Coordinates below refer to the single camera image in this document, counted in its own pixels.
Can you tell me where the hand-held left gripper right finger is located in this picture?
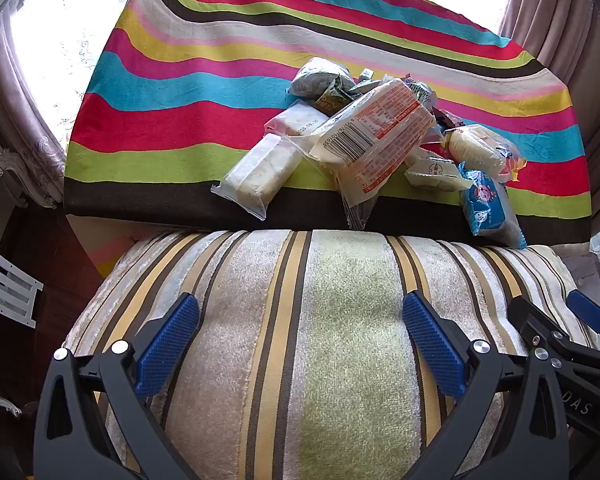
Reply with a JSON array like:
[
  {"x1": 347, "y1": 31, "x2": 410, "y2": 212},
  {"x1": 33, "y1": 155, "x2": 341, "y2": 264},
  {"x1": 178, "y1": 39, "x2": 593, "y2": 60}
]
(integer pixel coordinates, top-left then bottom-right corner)
[{"x1": 402, "y1": 292, "x2": 571, "y2": 480}]

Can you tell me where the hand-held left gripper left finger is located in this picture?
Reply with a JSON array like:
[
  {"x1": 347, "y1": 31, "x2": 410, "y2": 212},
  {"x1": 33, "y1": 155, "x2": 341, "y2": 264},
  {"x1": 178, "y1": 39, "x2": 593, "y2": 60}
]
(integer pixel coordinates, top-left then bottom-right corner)
[{"x1": 32, "y1": 292, "x2": 201, "y2": 480}]

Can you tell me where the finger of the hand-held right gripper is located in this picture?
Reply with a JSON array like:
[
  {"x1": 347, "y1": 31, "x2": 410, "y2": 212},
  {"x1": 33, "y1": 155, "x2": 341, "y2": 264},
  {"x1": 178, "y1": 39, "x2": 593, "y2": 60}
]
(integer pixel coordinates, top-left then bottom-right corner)
[
  {"x1": 507, "y1": 296, "x2": 571, "y2": 357},
  {"x1": 566, "y1": 289, "x2": 600, "y2": 351}
]

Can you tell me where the blue cartoon snack packet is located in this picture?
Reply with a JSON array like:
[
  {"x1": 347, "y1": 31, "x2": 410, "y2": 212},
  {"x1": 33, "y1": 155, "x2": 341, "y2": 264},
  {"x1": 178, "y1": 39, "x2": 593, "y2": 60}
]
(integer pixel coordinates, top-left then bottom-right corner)
[{"x1": 457, "y1": 162, "x2": 528, "y2": 251}]

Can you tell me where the white roll cake packet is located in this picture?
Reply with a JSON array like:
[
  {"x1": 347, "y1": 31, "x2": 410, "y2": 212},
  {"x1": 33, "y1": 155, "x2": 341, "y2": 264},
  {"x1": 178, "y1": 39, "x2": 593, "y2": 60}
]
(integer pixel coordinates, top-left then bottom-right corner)
[{"x1": 442, "y1": 124, "x2": 528, "y2": 183}]

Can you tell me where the small white snack packet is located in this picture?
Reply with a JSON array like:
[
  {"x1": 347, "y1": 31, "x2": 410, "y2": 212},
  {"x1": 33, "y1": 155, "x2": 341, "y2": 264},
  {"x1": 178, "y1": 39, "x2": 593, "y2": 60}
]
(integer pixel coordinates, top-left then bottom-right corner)
[{"x1": 404, "y1": 155, "x2": 473, "y2": 192}]

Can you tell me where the clear packet of white cake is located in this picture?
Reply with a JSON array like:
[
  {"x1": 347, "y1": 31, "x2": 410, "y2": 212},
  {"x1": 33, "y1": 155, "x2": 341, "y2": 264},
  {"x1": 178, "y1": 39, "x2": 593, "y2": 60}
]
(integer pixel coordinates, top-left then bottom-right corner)
[
  {"x1": 211, "y1": 132, "x2": 306, "y2": 221},
  {"x1": 264, "y1": 100, "x2": 331, "y2": 153}
]

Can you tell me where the purple snack packet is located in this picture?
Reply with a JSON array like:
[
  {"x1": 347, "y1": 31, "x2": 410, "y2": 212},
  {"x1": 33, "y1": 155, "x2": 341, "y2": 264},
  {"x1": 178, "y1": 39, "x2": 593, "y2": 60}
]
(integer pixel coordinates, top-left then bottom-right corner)
[{"x1": 432, "y1": 107, "x2": 466, "y2": 133}]

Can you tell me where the large orange white bread packet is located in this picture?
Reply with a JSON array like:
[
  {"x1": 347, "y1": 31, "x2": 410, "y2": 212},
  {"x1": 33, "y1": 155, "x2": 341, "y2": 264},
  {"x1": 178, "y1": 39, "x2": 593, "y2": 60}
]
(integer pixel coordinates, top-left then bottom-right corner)
[{"x1": 307, "y1": 78, "x2": 438, "y2": 232}]

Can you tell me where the green white snack packet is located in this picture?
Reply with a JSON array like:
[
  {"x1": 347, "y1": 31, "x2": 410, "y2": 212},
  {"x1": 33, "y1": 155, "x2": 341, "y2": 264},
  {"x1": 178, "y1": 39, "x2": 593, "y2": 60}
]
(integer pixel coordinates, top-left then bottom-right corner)
[{"x1": 400, "y1": 77, "x2": 438, "y2": 111}]

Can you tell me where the dark grey snack packet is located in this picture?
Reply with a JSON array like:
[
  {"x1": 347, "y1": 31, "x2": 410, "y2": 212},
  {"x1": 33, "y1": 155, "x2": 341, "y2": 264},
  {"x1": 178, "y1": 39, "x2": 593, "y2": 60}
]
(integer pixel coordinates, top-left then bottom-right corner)
[{"x1": 286, "y1": 57, "x2": 356, "y2": 98}]

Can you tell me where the striped plush cushion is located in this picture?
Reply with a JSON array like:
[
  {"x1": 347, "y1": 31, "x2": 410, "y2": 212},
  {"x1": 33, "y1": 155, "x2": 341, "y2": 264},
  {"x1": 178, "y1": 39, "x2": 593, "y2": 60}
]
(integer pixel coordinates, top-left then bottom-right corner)
[{"x1": 62, "y1": 230, "x2": 600, "y2": 480}]

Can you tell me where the white slatted chair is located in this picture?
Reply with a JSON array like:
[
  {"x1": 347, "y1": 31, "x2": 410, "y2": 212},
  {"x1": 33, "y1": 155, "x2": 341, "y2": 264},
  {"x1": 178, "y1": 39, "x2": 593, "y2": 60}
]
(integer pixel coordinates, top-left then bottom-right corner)
[{"x1": 0, "y1": 235, "x2": 44, "y2": 329}]

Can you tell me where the colourful striped tablecloth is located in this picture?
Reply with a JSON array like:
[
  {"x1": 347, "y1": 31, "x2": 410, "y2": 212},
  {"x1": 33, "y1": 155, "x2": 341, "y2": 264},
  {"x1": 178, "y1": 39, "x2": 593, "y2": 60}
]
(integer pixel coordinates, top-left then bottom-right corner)
[{"x1": 62, "y1": 0, "x2": 593, "y2": 247}]

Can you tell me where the mauve lace curtain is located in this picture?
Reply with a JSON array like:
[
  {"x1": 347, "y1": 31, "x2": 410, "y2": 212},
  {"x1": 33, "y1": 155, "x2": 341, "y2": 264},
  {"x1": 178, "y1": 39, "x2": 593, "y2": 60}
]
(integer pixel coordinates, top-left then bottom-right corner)
[{"x1": 0, "y1": 10, "x2": 66, "y2": 208}]

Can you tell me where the brown pink curtain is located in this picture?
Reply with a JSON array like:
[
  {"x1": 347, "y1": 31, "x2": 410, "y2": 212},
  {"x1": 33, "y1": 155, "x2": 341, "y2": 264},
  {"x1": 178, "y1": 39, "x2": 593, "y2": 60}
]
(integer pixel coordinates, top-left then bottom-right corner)
[{"x1": 497, "y1": 0, "x2": 600, "y2": 236}]

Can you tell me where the white sheer curtain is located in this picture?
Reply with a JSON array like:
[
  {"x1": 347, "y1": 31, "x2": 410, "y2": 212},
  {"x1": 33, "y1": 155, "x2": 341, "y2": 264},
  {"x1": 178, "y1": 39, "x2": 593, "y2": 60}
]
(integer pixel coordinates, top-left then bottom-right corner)
[{"x1": 10, "y1": 0, "x2": 171, "y2": 161}]

